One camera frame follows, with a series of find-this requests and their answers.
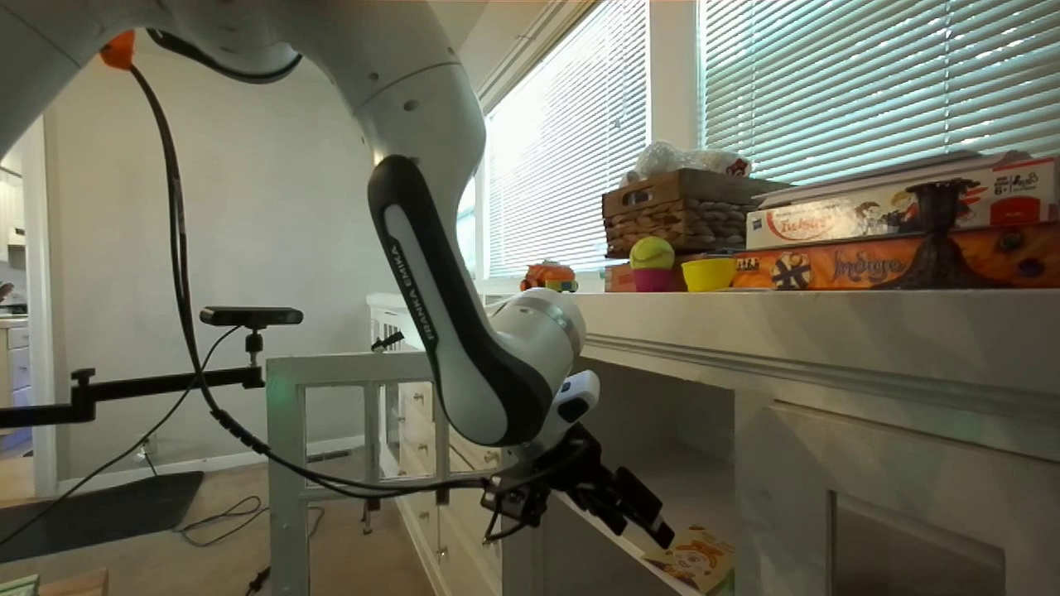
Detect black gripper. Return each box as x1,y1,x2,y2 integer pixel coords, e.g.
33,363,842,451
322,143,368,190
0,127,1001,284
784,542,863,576
481,426,674,548

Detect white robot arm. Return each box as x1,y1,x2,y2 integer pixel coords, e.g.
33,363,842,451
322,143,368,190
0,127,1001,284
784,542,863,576
0,0,671,548

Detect white cabinet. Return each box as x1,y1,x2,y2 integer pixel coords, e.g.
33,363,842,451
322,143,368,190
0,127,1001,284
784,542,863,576
489,293,1060,596

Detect pink bowl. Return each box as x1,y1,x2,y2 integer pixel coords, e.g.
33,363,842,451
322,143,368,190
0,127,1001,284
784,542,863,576
605,265,686,293

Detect yellow bowl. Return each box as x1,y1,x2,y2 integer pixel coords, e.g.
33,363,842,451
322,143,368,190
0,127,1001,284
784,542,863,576
681,255,734,293

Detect orange toy truck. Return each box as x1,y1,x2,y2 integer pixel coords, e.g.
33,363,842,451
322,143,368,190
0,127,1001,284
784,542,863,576
519,261,575,293

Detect white open cabinet door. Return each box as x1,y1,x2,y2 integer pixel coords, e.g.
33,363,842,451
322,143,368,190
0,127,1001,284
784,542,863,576
265,352,502,596

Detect puzzle box on shelf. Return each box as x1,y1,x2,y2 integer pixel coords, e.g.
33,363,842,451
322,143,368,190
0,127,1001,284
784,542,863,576
648,527,733,596

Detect yellow-green tennis ball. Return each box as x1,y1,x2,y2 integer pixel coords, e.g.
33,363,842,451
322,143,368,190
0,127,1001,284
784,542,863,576
630,237,674,271

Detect woven wicker basket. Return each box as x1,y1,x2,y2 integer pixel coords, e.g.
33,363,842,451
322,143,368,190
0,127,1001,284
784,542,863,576
601,169,775,259

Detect orange Indigo game box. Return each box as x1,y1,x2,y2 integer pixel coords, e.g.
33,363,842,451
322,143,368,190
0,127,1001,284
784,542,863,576
733,224,1060,293

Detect white window blinds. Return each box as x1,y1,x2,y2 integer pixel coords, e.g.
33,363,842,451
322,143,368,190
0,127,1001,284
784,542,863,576
700,0,1060,182

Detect white Twister game box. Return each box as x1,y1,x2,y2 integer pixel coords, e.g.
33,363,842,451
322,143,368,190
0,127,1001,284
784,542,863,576
744,156,1060,250

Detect black floor mat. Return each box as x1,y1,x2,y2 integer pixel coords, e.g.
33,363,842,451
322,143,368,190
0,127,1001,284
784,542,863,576
0,475,201,562

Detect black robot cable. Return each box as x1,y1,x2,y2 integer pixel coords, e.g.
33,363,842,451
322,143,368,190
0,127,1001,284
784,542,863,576
124,27,555,542

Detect black camera on boom arm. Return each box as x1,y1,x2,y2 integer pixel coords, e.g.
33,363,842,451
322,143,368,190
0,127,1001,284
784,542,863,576
0,305,301,430

